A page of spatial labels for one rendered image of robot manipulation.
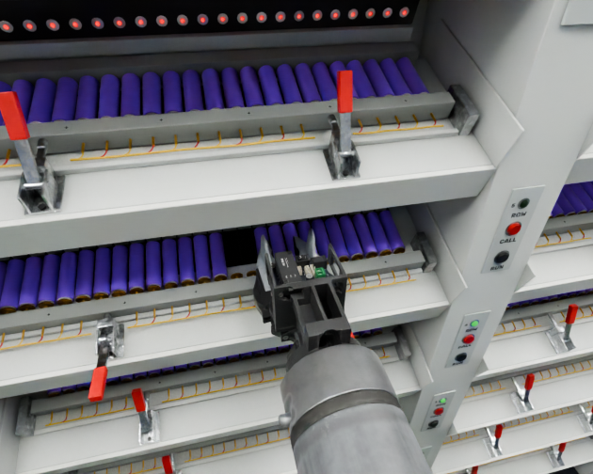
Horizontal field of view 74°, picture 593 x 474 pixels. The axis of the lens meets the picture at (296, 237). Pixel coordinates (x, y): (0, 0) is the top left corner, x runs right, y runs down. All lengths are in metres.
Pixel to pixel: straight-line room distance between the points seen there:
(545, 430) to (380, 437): 0.98
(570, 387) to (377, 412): 0.82
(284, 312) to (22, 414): 0.45
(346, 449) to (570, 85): 0.37
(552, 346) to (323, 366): 0.60
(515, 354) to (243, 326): 0.50
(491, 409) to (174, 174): 0.80
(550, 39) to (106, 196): 0.40
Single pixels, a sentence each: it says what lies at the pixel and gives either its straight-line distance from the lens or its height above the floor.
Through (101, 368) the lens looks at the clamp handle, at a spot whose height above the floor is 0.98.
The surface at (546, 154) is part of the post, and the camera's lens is 0.49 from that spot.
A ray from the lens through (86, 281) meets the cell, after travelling 0.55.
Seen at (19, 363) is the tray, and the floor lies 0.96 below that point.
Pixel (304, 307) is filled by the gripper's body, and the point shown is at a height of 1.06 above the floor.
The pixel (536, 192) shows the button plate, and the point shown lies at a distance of 0.51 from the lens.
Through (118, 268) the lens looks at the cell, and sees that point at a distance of 0.54.
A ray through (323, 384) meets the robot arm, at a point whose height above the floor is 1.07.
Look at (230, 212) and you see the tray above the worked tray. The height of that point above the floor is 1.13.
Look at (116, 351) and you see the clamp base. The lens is 0.50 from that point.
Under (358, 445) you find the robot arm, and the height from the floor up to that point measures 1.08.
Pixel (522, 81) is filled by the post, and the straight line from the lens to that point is 0.43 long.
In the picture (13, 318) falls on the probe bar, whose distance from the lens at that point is 0.55.
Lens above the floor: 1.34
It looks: 37 degrees down
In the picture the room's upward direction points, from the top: straight up
